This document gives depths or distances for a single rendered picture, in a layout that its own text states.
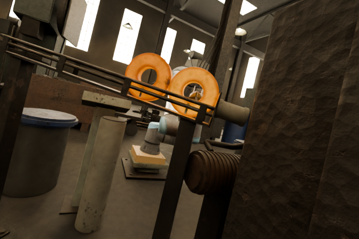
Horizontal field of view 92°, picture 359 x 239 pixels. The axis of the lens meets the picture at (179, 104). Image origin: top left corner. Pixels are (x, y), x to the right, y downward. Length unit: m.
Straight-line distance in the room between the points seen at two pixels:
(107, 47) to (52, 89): 10.01
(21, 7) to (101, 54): 7.37
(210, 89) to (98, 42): 12.13
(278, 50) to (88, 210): 0.93
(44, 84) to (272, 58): 2.54
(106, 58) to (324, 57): 12.23
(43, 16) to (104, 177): 4.76
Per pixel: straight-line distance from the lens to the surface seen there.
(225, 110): 0.51
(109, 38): 12.64
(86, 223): 1.02
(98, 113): 1.01
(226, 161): 0.58
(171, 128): 0.91
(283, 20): 0.39
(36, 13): 5.42
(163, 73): 0.55
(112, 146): 0.86
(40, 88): 2.68
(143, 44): 12.92
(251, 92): 4.56
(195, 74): 0.54
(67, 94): 2.66
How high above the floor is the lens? 0.65
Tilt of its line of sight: level
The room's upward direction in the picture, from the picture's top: 14 degrees clockwise
